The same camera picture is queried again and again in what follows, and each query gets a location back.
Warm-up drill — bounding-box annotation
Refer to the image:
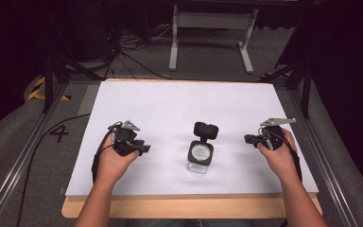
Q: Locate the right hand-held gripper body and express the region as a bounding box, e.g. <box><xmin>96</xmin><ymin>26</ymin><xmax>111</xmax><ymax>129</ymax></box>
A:
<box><xmin>257</xmin><ymin>117</ymin><xmax>298</xmax><ymax>151</ymax></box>

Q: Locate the bundle of black cables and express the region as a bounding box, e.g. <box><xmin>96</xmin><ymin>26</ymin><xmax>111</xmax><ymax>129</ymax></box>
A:
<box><xmin>102</xmin><ymin>22</ymin><xmax>173</xmax><ymax>80</ymax></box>

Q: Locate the person's right hand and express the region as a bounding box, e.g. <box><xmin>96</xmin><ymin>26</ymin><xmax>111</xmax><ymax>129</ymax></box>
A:
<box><xmin>257</xmin><ymin>128</ymin><xmax>298</xmax><ymax>183</ymax></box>

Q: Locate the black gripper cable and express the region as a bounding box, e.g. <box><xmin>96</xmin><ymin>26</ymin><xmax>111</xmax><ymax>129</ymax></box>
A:
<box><xmin>91</xmin><ymin>123</ymin><xmax>123</xmax><ymax>184</ymax></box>
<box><xmin>266</xmin><ymin>128</ymin><xmax>303</xmax><ymax>183</ymax></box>

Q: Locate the person's left hand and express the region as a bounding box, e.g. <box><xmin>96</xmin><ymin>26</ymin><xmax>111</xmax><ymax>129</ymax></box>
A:
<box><xmin>95</xmin><ymin>133</ymin><xmax>140</xmax><ymax>187</ymax></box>

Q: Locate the clear jar with black flip lid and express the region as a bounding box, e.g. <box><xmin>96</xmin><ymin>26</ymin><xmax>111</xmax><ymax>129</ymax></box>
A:
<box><xmin>186</xmin><ymin>121</ymin><xmax>220</xmax><ymax>175</ymax></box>

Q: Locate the black tripod stand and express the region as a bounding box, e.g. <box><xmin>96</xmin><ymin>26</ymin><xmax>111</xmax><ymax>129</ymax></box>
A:
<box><xmin>258</xmin><ymin>53</ymin><xmax>314</xmax><ymax>120</ymax></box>
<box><xmin>41</xmin><ymin>37</ymin><xmax>106</xmax><ymax>114</ymax></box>

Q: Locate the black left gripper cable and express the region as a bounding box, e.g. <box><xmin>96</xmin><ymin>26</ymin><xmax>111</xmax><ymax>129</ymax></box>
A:
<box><xmin>91</xmin><ymin>123</ymin><xmax>123</xmax><ymax>184</ymax></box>

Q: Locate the white table mat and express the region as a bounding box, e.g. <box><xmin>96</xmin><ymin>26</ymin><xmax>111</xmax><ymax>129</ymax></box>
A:
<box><xmin>64</xmin><ymin>80</ymin><xmax>320</xmax><ymax>199</ymax></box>

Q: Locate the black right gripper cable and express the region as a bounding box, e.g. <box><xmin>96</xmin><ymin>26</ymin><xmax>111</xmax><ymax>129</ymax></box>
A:
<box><xmin>266</xmin><ymin>128</ymin><xmax>303</xmax><ymax>183</ymax></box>

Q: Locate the black floor cable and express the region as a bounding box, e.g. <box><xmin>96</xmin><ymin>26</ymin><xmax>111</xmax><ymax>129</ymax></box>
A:
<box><xmin>15</xmin><ymin>113</ymin><xmax>92</xmax><ymax>227</ymax></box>

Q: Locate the wooden table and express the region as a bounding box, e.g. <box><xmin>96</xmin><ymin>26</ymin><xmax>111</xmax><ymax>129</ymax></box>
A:
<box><xmin>60</xmin><ymin>78</ymin><xmax>323</xmax><ymax>219</ymax></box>

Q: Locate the white metal stand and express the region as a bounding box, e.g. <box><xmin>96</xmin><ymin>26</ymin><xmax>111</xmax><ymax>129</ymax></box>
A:
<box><xmin>168</xmin><ymin>4</ymin><xmax>260</xmax><ymax>76</ymax></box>

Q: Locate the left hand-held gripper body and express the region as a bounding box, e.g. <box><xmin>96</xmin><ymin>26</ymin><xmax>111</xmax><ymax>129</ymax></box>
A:
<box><xmin>108</xmin><ymin>120</ymin><xmax>145</xmax><ymax>158</ymax></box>

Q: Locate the yellow and black floor tape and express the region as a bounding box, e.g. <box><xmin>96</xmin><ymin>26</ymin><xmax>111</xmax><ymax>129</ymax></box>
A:
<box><xmin>26</xmin><ymin>77</ymin><xmax>73</xmax><ymax>102</ymax></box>

